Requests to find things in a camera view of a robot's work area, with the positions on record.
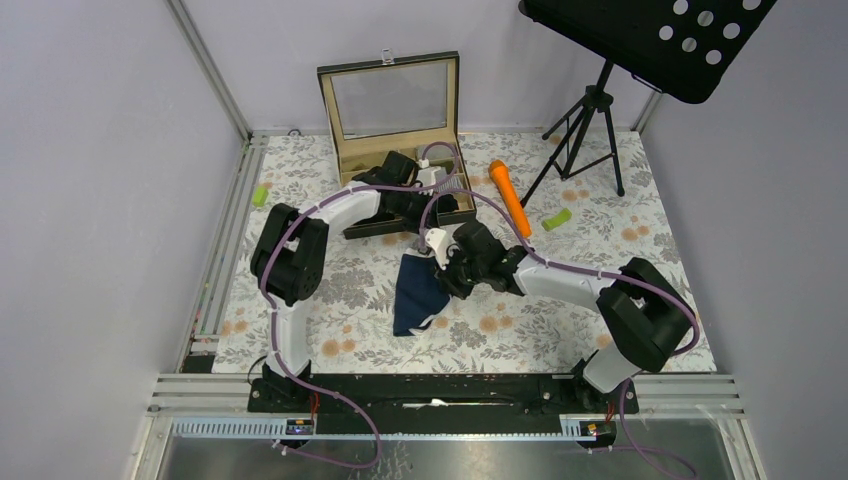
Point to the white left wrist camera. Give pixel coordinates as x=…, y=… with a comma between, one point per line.
x=429, y=174

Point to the wooden organizer box glass lid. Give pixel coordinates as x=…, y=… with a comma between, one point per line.
x=405, y=104

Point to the green block at left edge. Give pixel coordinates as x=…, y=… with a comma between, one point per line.
x=260, y=196

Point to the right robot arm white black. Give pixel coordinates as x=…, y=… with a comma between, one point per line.
x=645, y=316

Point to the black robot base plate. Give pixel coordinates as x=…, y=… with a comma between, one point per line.
x=434, y=404

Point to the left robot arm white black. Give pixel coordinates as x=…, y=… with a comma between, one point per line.
x=289, y=257

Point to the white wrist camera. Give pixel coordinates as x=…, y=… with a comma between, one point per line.
x=429, y=174
x=438, y=241

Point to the black music stand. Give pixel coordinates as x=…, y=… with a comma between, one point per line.
x=678, y=48

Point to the navy blue underwear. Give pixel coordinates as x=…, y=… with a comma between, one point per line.
x=419, y=298

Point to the floral table cloth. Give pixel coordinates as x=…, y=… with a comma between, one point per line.
x=349, y=326

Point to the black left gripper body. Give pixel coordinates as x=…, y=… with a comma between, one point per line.
x=409, y=206

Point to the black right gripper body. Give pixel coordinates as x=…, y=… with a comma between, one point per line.
x=461, y=273

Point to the striped rolled underwear in box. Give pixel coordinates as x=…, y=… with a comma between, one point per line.
x=454, y=182

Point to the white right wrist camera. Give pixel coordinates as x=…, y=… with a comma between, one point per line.
x=438, y=241

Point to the green block near underwear pile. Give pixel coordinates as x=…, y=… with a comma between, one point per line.
x=556, y=221

